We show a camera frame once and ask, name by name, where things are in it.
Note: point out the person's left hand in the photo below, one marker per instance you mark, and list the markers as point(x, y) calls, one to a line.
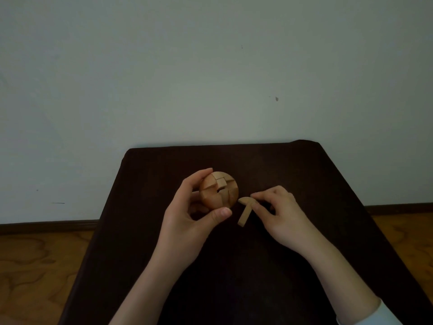
point(179, 230)

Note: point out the person's right hand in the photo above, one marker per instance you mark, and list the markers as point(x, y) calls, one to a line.
point(287, 221)

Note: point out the person's left thumb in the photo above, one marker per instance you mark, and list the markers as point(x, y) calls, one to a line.
point(216, 218)

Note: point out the person's right thumb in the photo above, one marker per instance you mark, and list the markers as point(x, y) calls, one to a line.
point(260, 213)

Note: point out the curved wooden puzzle piece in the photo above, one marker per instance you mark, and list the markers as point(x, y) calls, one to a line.
point(244, 213)

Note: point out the round wooden ball puzzle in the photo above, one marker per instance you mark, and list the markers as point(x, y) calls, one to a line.
point(216, 191)

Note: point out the person's right forearm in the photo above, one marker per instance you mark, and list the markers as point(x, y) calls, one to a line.
point(338, 277)

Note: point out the person's left forearm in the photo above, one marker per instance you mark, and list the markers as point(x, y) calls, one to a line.
point(145, 294)

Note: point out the dark brown table cloth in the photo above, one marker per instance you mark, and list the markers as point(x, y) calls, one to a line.
point(236, 274)

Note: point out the white sleeve cuff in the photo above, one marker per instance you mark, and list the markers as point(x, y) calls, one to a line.
point(375, 316)

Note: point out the dark wooden baseboard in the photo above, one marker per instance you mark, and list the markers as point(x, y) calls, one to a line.
point(47, 227)

